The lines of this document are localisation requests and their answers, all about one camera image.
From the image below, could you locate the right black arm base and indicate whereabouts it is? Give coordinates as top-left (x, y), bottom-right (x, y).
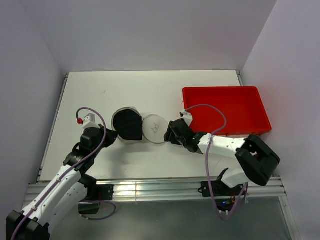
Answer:
top-left (197, 180), bottom-right (244, 198)

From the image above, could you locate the red plastic bin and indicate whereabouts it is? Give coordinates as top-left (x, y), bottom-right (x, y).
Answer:
top-left (182, 86), bottom-right (272, 136)

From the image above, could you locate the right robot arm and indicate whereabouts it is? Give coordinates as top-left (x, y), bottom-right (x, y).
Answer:
top-left (164, 118), bottom-right (281, 195)

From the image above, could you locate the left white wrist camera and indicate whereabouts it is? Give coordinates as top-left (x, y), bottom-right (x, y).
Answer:
top-left (77, 113), bottom-right (98, 129)

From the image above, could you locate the black garment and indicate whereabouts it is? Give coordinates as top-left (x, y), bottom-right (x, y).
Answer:
top-left (112, 108), bottom-right (143, 141)

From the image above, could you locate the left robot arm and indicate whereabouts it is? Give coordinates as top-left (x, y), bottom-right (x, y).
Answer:
top-left (6, 125), bottom-right (118, 240)

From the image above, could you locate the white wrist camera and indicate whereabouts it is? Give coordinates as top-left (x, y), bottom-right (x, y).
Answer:
top-left (179, 111), bottom-right (193, 126)
top-left (77, 113), bottom-right (98, 129)

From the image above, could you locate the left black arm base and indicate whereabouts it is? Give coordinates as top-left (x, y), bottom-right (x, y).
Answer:
top-left (78, 184), bottom-right (114, 215)

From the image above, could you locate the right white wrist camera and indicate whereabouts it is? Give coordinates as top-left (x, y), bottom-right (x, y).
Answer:
top-left (179, 111), bottom-right (193, 126)

